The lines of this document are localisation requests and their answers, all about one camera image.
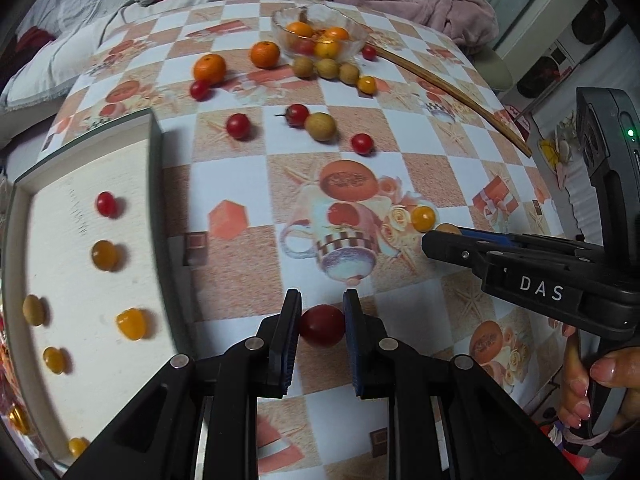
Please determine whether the brown longan fruit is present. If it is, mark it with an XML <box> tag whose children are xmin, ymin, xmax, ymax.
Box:
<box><xmin>436</xmin><ymin>223</ymin><xmax>461</xmax><ymax>235</ymax></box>

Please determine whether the red cherry tomato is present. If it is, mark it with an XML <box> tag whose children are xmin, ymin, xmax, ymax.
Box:
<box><xmin>299</xmin><ymin>304</ymin><xmax>345</xmax><ymax>348</ymax></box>
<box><xmin>96</xmin><ymin>191</ymin><xmax>118</xmax><ymax>218</ymax></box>

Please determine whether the right bare hand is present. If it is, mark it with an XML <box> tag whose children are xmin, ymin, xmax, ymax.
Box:
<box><xmin>558</xmin><ymin>324</ymin><xmax>639</xmax><ymax>460</ymax></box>

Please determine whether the yellow tomato table centre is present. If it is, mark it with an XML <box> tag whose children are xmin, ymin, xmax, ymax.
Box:
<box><xmin>410</xmin><ymin>205</ymin><xmax>437</xmax><ymax>233</ymax></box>

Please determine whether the red tomato right of longan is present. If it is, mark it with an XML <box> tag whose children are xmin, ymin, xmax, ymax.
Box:
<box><xmin>350</xmin><ymin>132</ymin><xmax>374</xmax><ymax>156</ymax></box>

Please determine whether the orange yellow tomato in tray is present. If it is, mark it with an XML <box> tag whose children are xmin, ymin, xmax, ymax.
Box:
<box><xmin>116</xmin><ymin>308</ymin><xmax>148</xmax><ymax>340</ymax></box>

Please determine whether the long wooden stick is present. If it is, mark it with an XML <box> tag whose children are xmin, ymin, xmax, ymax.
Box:
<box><xmin>372</xmin><ymin>45</ymin><xmax>534</xmax><ymax>160</ymax></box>

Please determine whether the longan in table middle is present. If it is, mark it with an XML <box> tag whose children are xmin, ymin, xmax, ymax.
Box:
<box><xmin>304</xmin><ymin>112</ymin><xmax>337</xmax><ymax>142</ymax></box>

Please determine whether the yellow tomato near longans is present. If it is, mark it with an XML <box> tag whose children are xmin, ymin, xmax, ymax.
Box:
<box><xmin>357</xmin><ymin>76</ymin><xmax>378</xmax><ymax>96</ymax></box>

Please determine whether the white tray with green rim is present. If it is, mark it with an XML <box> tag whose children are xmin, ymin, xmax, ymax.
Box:
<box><xmin>2</xmin><ymin>110</ymin><xmax>192</xmax><ymax>465</ymax></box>

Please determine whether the longan beside bowl right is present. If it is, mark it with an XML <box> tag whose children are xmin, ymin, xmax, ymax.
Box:
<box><xmin>338</xmin><ymin>63</ymin><xmax>360</xmax><ymax>86</ymax></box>

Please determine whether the longan beside bowl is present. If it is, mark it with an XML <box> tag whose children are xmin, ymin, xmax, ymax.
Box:
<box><xmin>291</xmin><ymin>56</ymin><xmax>316</xmax><ymax>79</ymax></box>
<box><xmin>314</xmin><ymin>58</ymin><xmax>340</xmax><ymax>80</ymax></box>
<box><xmin>338</xmin><ymin>63</ymin><xmax>360</xmax><ymax>86</ymax></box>

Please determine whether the red tomato with stem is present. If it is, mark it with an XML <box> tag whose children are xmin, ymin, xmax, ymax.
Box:
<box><xmin>278</xmin><ymin>103</ymin><xmax>310</xmax><ymax>128</ymax></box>

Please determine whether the amber tomato in tray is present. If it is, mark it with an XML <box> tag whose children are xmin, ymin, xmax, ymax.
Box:
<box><xmin>91</xmin><ymin>240</ymin><xmax>119</xmax><ymax>272</ymax></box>

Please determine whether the red tomato by stick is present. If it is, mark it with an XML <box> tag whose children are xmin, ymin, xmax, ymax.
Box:
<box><xmin>361</xmin><ymin>44</ymin><xmax>378</xmax><ymax>61</ymax></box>

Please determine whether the longan beside bowl middle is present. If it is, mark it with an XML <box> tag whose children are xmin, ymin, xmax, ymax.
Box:
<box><xmin>314</xmin><ymin>58</ymin><xmax>340</xmax><ymax>80</ymax></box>

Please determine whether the yellow tomato at tray corner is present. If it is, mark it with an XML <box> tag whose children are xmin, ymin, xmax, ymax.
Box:
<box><xmin>68</xmin><ymin>438</ymin><xmax>90</xmax><ymax>458</ymax></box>

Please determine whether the yellow fruit in bowl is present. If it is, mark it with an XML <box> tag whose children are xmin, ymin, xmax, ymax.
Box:
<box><xmin>314</xmin><ymin>39</ymin><xmax>342</xmax><ymax>60</ymax></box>

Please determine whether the red tomato near tray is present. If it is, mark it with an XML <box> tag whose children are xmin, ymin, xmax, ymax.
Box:
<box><xmin>226</xmin><ymin>113</ymin><xmax>252</xmax><ymax>140</ymax></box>

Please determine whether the longan beside bowl left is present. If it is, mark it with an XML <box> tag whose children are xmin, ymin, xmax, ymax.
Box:
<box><xmin>291</xmin><ymin>56</ymin><xmax>316</xmax><ymax>79</ymax></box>

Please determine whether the tangerine in bowl right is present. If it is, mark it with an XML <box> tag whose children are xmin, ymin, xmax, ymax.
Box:
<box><xmin>322</xmin><ymin>26</ymin><xmax>350</xmax><ymax>41</ymax></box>

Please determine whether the tangerine in bowl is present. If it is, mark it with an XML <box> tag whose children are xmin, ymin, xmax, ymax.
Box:
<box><xmin>322</xmin><ymin>26</ymin><xmax>350</xmax><ymax>41</ymax></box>
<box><xmin>285</xmin><ymin>21</ymin><xmax>314</xmax><ymax>38</ymax></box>

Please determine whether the glass fruit bowl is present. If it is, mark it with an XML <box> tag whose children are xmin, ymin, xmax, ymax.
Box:
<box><xmin>271</xmin><ymin>3</ymin><xmax>369</xmax><ymax>61</ymax></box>

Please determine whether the tangerine in bowl left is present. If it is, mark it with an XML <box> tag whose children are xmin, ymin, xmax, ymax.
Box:
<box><xmin>285</xmin><ymin>21</ymin><xmax>314</xmax><ymax>38</ymax></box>

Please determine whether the orange tangerine near bowl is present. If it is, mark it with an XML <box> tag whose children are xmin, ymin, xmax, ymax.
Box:
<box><xmin>250</xmin><ymin>40</ymin><xmax>281</xmax><ymax>70</ymax></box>

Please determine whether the red tomato below tangerine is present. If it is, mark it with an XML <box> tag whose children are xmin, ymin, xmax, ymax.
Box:
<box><xmin>190</xmin><ymin>80</ymin><xmax>212</xmax><ymax>102</ymax></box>

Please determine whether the orange tangerine left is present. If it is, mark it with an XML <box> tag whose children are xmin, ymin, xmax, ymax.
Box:
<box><xmin>192</xmin><ymin>53</ymin><xmax>227</xmax><ymax>86</ymax></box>

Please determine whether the white grey bedding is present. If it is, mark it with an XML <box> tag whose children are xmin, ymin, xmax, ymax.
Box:
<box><xmin>0</xmin><ymin>0</ymin><xmax>281</xmax><ymax>116</ymax></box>

